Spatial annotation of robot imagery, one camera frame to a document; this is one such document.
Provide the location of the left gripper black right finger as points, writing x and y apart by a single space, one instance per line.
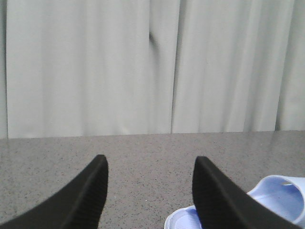
221 204

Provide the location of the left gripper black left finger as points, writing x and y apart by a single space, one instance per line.
78 205

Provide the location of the light blue slipper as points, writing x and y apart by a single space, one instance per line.
285 196

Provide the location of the white pleated curtain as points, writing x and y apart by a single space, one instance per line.
111 67

